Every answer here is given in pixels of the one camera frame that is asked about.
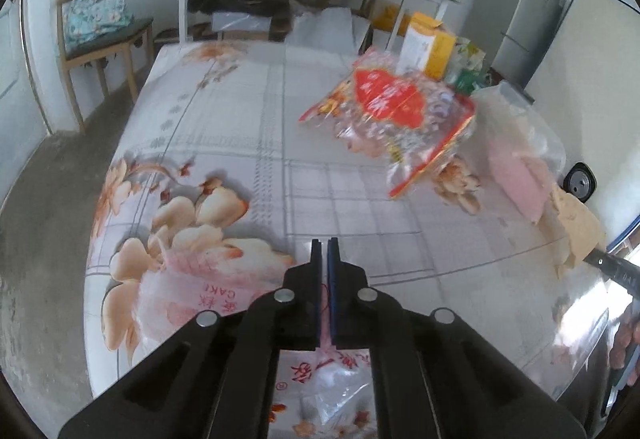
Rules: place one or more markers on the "wooden chair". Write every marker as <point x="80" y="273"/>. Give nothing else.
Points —
<point x="70" y="64"/>

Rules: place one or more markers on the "white cardboard box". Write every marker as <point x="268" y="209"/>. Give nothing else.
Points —
<point x="412" y="49"/>

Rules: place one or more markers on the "floral cushion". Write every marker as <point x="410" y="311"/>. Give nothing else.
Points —
<point x="95" y="14"/>

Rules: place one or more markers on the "white sack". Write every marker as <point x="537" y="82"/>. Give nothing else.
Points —
<point x="325" y="26"/>

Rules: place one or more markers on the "red clear snack bag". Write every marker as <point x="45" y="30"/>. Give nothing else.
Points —
<point x="390" y="94"/>

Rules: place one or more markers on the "pink sponge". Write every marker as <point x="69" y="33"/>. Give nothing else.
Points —
<point x="515" y="179"/>

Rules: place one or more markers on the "person's right hand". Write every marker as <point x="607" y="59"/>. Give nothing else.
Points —
<point x="627" y="339"/>

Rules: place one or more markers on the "grey refrigerator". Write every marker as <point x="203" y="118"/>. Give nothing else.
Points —
<point x="515" y="9"/>

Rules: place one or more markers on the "pink printed cake wrapper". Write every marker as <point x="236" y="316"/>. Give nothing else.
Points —
<point x="200" y="284"/>

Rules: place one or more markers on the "dark cloth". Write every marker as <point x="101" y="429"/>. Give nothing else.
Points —
<point x="215" y="1"/>

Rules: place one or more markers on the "white board panel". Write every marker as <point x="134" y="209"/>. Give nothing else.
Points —
<point x="590" y="69"/>

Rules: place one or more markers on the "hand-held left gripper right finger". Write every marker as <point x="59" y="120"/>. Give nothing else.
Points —
<point x="336" y="309"/>

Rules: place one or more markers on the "yellow plastic bag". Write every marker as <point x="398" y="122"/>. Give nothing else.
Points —
<point x="387" y="19"/>

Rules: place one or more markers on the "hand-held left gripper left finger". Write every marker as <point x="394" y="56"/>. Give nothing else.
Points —
<point x="312" y="279"/>

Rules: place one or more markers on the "floral tablecloth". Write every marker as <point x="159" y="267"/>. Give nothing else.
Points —
<point x="250" y="119"/>

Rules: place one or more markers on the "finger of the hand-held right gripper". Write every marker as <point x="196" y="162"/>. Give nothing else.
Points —
<point x="597" y="259"/>

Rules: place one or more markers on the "green packet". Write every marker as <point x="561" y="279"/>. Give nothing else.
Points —
<point x="467" y="79"/>

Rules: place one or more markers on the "beige tissue paper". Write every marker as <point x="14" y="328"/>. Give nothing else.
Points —
<point x="575" y="224"/>

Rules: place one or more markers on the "yellow cardboard box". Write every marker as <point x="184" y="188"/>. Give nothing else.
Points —
<point x="442" y="54"/>

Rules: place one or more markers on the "clear bag with pink contents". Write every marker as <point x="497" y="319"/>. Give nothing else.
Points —
<point x="530" y="119"/>

